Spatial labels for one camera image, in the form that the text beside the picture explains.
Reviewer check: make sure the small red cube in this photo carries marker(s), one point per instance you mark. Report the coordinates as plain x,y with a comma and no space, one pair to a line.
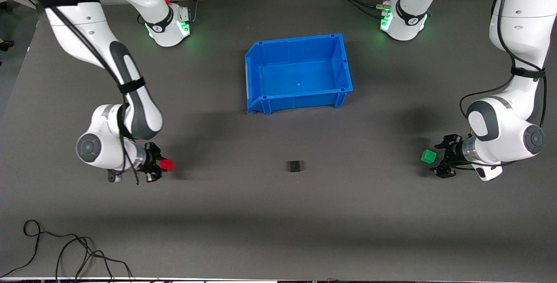
166,165

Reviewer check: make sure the blue plastic storage bin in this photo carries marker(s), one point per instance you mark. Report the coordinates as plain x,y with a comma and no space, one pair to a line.
300,74

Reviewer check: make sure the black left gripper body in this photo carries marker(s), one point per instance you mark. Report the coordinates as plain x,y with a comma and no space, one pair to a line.
454,150

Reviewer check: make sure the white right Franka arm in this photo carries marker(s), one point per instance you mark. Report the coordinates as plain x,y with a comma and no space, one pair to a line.
130,78

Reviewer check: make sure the black caster foot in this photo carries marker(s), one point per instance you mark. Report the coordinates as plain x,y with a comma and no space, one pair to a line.
6,45

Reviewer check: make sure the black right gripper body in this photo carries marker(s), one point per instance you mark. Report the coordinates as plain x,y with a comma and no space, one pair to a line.
150,160

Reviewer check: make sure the small green cube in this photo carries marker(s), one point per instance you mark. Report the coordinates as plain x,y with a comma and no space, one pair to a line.
428,156

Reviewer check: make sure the small black cube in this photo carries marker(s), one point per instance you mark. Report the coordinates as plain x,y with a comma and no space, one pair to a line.
295,166

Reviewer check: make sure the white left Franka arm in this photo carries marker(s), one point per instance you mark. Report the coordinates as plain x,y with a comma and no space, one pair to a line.
518,21

